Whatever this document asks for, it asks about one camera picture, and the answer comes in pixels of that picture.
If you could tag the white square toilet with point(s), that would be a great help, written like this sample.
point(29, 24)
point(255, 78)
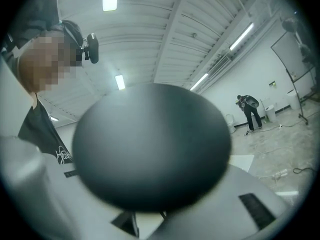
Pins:
point(269, 111)

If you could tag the person's head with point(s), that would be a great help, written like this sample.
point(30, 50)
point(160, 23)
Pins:
point(45, 64)

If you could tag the wall toilet paper holder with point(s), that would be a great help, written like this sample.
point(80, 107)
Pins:
point(272, 83)

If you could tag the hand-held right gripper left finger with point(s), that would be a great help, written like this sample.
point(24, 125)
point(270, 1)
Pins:
point(125, 222)

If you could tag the white bathtub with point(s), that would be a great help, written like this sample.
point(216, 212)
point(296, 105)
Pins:
point(241, 162)

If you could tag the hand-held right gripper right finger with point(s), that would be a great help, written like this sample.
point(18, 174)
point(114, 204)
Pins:
point(163, 214)

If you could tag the whiteboard on black stand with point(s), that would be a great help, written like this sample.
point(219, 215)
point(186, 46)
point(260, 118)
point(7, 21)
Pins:
point(287, 56)

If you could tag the person's black printed t-shirt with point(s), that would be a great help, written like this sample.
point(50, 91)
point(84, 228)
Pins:
point(40, 129)

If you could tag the white power strip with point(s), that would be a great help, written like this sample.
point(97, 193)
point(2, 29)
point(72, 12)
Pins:
point(280, 126)
point(280, 174)

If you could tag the black head-worn camera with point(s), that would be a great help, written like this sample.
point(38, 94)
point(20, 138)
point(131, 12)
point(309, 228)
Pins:
point(93, 49)

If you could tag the ceiling air conditioner unit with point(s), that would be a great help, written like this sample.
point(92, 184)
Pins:
point(221, 61)

